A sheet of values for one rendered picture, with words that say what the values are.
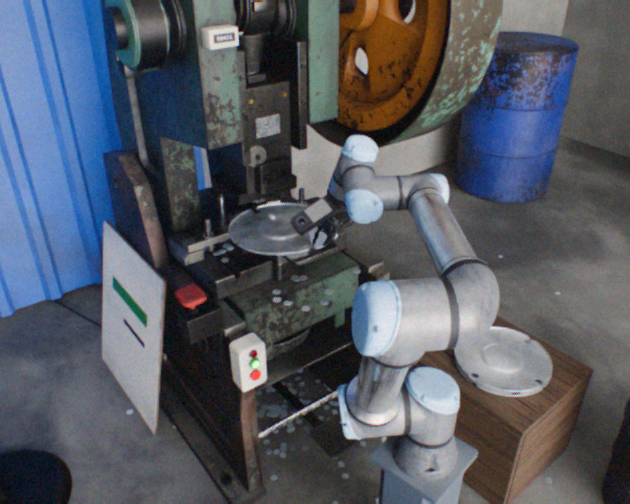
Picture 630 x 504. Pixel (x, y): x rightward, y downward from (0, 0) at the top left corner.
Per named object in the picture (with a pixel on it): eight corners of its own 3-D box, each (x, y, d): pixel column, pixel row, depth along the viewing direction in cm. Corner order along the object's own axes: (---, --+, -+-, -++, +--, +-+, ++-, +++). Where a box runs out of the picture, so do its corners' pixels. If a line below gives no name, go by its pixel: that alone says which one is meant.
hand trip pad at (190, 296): (211, 320, 142) (208, 295, 138) (189, 329, 139) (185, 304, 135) (198, 306, 147) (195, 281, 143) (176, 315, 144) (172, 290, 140)
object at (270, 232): (265, 268, 145) (265, 265, 145) (210, 223, 165) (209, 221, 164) (354, 233, 160) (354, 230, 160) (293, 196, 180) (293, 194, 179)
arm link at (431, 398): (462, 442, 127) (470, 398, 120) (402, 448, 126) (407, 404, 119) (446, 402, 138) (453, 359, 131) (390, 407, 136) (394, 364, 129)
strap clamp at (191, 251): (238, 246, 168) (236, 215, 163) (185, 265, 160) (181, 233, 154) (228, 238, 173) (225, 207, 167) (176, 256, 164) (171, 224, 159)
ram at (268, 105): (302, 185, 160) (300, 77, 145) (255, 200, 153) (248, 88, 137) (268, 166, 172) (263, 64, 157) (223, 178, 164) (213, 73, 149)
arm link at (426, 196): (535, 303, 86) (442, 158, 126) (463, 308, 85) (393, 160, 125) (519, 359, 93) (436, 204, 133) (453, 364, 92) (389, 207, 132)
